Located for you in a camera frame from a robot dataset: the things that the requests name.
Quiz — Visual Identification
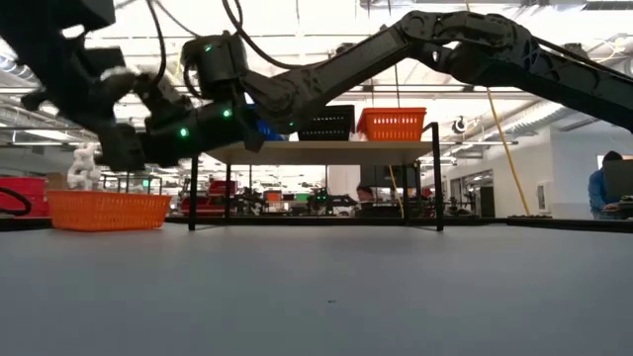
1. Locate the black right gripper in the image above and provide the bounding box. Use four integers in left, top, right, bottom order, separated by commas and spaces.
100, 111, 205, 173

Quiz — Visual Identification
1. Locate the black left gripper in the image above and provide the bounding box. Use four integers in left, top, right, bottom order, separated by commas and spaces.
22, 46, 142, 128

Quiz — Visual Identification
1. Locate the blue slotted plastic basket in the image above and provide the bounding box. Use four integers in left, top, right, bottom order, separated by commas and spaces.
245, 102, 289, 143

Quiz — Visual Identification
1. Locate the black slotted plastic basket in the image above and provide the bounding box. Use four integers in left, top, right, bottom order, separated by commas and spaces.
298, 104, 357, 142

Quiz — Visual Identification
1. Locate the orange slotted plastic basket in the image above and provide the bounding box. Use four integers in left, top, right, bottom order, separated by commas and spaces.
355, 107, 428, 143
45, 190, 173, 232

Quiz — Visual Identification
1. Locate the wooden shelf with black legs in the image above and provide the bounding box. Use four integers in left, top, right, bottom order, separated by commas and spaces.
187, 122, 445, 232

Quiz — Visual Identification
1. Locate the white knobby object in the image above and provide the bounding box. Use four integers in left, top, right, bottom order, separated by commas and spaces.
66, 141, 104, 192

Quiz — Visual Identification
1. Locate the cardboard box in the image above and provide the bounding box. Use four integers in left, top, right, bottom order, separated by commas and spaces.
45, 171, 69, 193

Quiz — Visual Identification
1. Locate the red cabinet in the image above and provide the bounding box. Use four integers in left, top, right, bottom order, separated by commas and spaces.
0, 176, 50, 219
180, 179, 238, 218

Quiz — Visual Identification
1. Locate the person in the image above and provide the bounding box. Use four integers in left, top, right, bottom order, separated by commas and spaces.
587, 150, 627, 222
354, 185, 377, 205

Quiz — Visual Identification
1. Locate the dark rectangular screen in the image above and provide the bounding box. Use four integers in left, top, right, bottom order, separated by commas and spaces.
359, 165, 419, 189

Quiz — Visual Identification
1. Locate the dark computer monitor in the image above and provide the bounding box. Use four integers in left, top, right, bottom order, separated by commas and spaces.
601, 158, 633, 199

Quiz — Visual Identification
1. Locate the black cable loop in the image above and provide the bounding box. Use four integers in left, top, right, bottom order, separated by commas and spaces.
0, 186, 34, 218

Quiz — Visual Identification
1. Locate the hanging yellow cable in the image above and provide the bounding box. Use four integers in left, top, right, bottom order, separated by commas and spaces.
486, 87, 532, 218

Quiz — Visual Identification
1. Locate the black metal table frame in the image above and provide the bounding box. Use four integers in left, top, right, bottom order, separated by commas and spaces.
0, 215, 633, 234

